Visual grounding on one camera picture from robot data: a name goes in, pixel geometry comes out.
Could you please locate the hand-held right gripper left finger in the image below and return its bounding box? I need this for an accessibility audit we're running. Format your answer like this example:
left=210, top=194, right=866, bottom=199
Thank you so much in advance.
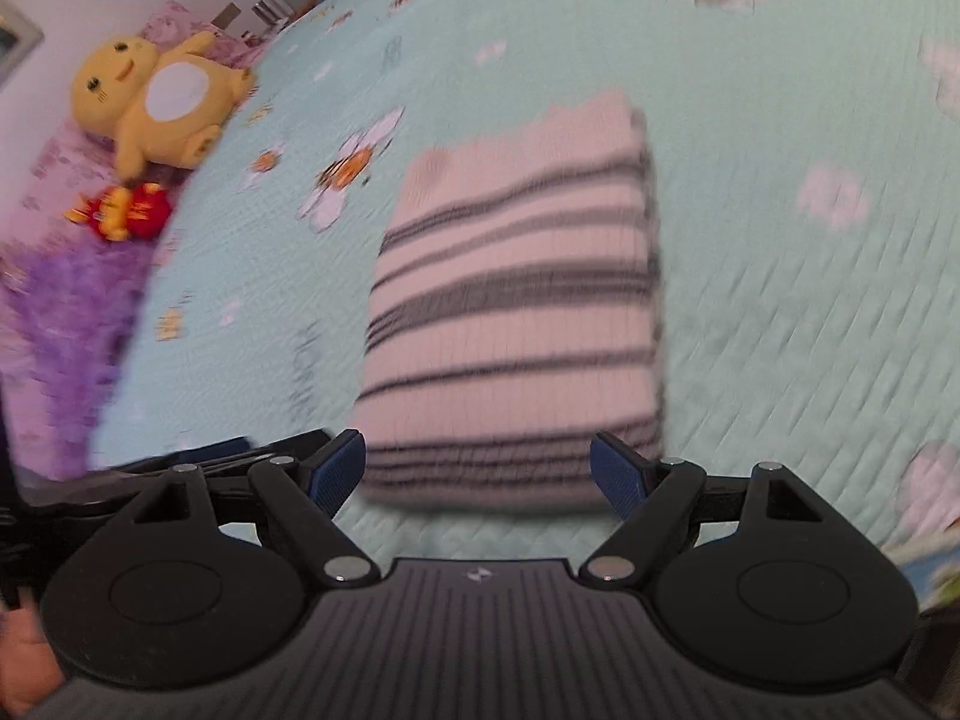
left=133, top=429, right=380, bottom=586

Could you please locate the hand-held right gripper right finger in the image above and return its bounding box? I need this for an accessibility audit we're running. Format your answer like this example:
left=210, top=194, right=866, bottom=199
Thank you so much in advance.
left=579, top=431, right=826, bottom=584

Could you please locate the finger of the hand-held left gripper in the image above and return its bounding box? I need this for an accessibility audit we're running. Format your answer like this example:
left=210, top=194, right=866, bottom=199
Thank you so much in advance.
left=120, top=429, right=335, bottom=479

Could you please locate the white black-striped knit sweater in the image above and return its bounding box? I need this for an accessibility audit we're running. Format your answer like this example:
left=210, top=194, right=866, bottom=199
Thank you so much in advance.
left=352, top=88, right=668, bottom=515

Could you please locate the person's left hand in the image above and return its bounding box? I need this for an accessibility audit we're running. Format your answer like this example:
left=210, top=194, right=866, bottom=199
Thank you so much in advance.
left=0, top=592, right=67, bottom=717

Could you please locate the mint quilted bed cover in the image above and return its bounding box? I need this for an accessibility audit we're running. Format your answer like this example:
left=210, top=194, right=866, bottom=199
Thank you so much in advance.
left=90, top=0, right=960, bottom=601

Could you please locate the red plush toy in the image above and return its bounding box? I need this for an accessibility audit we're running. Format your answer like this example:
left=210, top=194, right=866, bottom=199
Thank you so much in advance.
left=66, top=181, right=172, bottom=242

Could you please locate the pink floral pillow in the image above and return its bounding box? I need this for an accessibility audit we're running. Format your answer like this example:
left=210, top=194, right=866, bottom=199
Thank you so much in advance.
left=0, top=0, right=293, bottom=256

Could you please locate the yellow plush toy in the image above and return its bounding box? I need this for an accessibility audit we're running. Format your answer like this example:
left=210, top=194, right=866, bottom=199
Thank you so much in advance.
left=71, top=30, right=256, bottom=181

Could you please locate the framed wall picture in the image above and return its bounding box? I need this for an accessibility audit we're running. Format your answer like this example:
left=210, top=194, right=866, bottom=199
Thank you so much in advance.
left=0, top=4, right=44, bottom=87

